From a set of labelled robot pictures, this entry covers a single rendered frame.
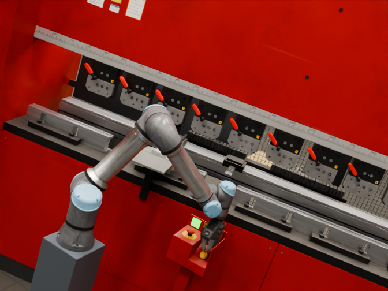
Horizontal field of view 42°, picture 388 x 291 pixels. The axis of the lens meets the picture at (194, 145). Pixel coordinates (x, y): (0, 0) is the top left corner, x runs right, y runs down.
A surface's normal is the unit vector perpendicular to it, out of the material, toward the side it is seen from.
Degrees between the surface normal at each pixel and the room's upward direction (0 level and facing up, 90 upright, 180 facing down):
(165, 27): 90
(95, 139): 90
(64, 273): 90
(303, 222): 90
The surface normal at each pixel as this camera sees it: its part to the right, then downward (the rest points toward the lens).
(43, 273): -0.47, 0.14
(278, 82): -0.25, 0.23
